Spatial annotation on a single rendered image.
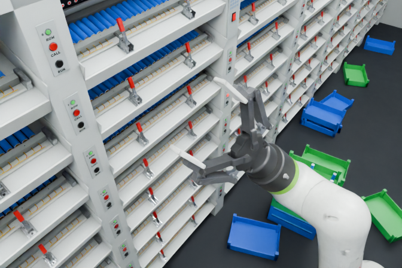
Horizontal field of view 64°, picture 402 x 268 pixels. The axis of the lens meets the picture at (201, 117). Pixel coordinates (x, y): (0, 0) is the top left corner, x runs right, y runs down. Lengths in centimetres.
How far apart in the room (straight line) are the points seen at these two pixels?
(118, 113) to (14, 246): 45
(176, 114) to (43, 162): 54
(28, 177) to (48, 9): 42
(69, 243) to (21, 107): 56
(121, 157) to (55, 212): 26
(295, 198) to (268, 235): 145
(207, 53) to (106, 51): 47
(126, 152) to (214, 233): 116
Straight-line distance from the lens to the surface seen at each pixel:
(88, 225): 123
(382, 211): 253
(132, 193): 127
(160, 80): 110
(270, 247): 214
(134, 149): 115
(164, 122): 122
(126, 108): 102
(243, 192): 232
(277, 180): 67
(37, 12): 73
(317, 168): 202
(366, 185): 263
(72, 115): 87
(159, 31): 100
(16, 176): 93
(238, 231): 216
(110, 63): 89
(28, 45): 74
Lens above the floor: 191
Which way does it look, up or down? 42 degrees down
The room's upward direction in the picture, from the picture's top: straight up
